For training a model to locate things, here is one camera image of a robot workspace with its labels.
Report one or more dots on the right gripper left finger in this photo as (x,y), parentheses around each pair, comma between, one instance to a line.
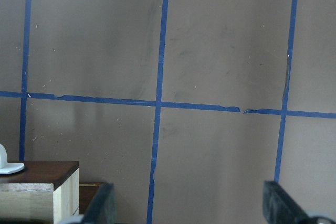
(108,215)

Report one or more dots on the light wooden drawer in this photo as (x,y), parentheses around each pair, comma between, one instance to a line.
(43,192)

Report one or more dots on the white drawer handle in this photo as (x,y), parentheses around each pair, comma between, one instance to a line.
(6,167)

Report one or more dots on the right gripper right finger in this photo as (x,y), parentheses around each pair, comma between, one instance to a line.
(279,207)

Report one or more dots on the dark brown wooden cabinet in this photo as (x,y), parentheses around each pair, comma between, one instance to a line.
(92,197)

